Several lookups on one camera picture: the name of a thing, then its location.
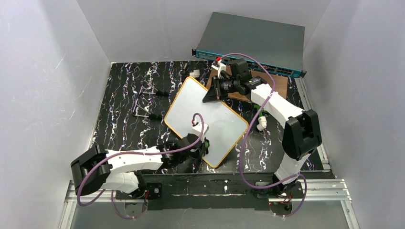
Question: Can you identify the green bone-shaped eraser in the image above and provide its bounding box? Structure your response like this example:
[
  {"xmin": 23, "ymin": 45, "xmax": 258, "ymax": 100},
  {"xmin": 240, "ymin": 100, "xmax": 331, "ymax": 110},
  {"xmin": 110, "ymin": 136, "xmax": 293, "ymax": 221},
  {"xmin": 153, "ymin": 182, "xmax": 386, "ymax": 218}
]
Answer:
[{"xmin": 202, "ymin": 139, "xmax": 210, "ymax": 154}]

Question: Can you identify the yellow-framed whiteboard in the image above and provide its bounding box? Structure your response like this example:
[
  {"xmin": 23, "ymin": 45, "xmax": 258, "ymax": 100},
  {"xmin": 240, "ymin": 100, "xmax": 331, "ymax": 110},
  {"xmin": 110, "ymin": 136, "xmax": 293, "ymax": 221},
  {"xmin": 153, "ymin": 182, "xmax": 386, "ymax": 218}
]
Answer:
[{"xmin": 164, "ymin": 77, "xmax": 249, "ymax": 168}]

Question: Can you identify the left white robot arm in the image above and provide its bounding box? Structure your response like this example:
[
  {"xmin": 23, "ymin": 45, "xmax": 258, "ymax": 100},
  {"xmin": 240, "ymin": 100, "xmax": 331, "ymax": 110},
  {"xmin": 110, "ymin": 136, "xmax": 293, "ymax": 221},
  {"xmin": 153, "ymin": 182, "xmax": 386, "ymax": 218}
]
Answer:
[{"xmin": 71, "ymin": 134, "xmax": 210, "ymax": 198}]

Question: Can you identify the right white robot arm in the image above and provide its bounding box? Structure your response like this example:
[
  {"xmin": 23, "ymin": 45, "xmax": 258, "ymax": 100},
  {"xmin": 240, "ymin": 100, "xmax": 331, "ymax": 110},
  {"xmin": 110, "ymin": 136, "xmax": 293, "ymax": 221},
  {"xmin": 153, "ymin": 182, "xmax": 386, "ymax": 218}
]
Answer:
[{"xmin": 202, "ymin": 57, "xmax": 322, "ymax": 189}]

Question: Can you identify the black and white marker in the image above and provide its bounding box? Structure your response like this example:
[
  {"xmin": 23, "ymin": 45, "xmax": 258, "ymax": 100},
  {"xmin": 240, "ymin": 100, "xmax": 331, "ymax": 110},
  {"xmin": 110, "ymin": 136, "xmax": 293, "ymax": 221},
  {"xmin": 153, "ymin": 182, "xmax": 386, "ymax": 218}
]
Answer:
[{"xmin": 180, "ymin": 63, "xmax": 200, "ymax": 79}]

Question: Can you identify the wooden board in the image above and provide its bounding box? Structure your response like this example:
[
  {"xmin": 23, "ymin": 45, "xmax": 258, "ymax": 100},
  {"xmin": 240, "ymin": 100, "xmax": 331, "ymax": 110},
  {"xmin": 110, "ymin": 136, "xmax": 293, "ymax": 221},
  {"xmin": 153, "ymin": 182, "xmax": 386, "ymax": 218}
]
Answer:
[{"xmin": 205, "ymin": 69, "xmax": 288, "ymax": 102}]

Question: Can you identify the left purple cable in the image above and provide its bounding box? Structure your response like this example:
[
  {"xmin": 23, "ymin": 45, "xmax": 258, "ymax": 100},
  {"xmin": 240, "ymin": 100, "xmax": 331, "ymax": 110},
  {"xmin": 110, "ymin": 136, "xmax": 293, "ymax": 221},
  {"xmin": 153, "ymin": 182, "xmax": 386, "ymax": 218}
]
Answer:
[{"xmin": 76, "ymin": 113, "xmax": 205, "ymax": 220}]

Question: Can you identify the purple cable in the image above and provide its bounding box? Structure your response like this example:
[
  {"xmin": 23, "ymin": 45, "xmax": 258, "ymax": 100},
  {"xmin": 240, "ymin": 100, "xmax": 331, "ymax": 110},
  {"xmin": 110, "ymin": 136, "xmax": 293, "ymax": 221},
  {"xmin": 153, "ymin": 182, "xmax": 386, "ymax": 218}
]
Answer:
[
  {"xmin": 76, "ymin": 113, "xmax": 205, "ymax": 220},
  {"xmin": 218, "ymin": 52, "xmax": 308, "ymax": 218}
]

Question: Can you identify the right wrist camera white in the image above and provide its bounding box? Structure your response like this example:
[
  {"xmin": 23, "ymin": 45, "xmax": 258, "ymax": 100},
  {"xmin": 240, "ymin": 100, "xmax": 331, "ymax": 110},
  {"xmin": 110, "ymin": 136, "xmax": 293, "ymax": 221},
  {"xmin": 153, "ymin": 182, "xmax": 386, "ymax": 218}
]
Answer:
[{"xmin": 211, "ymin": 57, "xmax": 226, "ymax": 79}]

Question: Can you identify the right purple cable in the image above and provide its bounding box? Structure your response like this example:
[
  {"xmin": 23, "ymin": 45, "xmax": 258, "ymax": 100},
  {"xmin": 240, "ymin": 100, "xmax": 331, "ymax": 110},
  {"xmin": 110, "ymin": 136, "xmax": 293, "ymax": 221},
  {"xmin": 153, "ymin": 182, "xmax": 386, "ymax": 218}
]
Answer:
[{"xmin": 218, "ymin": 52, "xmax": 308, "ymax": 218}]

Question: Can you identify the teal network switch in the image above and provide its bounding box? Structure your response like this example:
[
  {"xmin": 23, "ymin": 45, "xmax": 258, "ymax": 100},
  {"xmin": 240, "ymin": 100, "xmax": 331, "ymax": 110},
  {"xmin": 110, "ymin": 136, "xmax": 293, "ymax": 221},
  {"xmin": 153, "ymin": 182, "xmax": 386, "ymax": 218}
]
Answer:
[{"xmin": 192, "ymin": 12, "xmax": 307, "ymax": 78}]

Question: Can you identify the aluminium frame rail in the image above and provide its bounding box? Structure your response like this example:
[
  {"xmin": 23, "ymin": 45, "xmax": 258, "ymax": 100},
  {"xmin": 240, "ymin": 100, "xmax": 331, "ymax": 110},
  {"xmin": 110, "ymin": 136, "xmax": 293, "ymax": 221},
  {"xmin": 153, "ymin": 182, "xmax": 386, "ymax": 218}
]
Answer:
[{"xmin": 59, "ymin": 172, "xmax": 358, "ymax": 229}]

